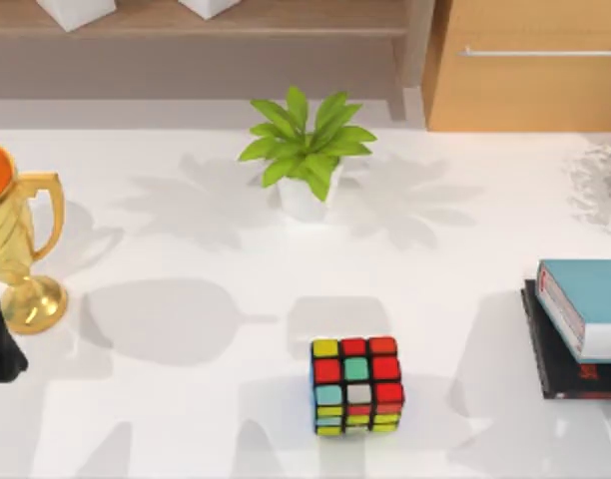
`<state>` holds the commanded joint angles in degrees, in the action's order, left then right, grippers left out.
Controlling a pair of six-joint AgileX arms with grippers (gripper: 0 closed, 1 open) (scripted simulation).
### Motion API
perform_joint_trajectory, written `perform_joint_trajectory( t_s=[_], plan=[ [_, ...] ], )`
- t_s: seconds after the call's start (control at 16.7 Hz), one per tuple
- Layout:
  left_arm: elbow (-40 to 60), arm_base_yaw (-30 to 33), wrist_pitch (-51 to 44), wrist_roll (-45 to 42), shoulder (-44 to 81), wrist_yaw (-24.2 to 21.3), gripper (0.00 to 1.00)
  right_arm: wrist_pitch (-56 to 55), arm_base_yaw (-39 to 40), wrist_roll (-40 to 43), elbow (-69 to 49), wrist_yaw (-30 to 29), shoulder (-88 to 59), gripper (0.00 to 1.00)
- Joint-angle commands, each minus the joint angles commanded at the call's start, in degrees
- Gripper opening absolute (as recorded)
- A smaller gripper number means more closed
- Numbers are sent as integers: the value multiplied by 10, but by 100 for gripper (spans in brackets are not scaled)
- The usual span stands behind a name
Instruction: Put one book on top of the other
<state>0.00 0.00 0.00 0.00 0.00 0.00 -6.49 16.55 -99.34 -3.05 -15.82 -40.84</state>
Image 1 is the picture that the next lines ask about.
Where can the silvery crinkled object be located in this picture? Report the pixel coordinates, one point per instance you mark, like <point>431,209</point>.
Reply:
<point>602,189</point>

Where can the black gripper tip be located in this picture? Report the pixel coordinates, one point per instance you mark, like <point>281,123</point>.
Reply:
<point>0,344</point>

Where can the wooden cupboard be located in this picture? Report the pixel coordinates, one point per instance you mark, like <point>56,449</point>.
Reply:
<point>525,85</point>

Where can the gold trophy cup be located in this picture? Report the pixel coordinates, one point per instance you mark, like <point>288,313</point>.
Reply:
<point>11,239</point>

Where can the teal book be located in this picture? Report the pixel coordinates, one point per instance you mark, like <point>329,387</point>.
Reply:
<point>592,299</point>

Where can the white box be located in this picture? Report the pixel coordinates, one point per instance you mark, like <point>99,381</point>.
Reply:
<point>83,10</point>
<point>208,6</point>

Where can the multicoloured puzzle cube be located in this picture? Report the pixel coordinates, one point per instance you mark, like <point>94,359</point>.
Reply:
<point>356,384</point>

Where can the open wooden shelf unit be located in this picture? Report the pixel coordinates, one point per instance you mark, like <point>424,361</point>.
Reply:
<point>195,50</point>

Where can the black book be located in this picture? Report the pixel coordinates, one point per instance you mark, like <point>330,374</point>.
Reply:
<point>575,374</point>

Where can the green plant in white pot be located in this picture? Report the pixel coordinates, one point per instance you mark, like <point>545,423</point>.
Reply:
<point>305,149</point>

